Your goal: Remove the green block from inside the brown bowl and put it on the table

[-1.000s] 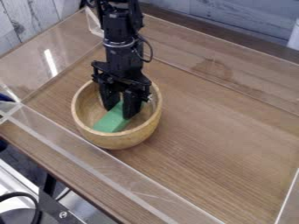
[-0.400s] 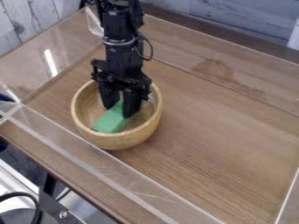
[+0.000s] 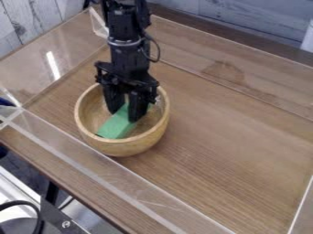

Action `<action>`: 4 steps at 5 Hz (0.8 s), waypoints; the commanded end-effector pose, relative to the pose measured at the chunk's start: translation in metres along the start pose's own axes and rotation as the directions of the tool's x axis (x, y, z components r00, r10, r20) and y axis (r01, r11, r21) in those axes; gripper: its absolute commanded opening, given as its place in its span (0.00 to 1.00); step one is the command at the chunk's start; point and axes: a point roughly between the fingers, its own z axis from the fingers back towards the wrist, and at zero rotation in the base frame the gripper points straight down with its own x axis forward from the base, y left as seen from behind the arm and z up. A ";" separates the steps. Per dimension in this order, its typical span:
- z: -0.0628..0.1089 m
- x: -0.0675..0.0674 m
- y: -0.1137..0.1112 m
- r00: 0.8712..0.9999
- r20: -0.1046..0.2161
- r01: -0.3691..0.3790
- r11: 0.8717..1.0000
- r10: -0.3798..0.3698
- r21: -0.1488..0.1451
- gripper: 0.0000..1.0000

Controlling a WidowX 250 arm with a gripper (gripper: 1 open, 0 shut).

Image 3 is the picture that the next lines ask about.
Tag black metal table leg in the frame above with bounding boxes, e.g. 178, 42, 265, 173
45, 182, 60, 205

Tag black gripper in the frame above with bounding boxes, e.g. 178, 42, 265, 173
95, 42, 159, 122

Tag black bracket with screw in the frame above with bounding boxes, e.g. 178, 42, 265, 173
39, 200, 91, 234

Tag black cable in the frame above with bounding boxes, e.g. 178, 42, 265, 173
0, 199, 44, 234

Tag green rectangular block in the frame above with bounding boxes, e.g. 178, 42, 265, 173
96, 104, 135, 139

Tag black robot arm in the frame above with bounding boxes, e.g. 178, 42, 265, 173
94, 0, 160, 122

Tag blue object at edge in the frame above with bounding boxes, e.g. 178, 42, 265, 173
0, 97, 16, 107

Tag brown wooden bowl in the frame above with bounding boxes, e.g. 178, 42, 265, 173
74, 84, 170, 157

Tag white object at right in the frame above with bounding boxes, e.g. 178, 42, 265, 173
301, 27, 313, 53

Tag clear acrylic tray walls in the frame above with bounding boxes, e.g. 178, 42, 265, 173
0, 14, 313, 234

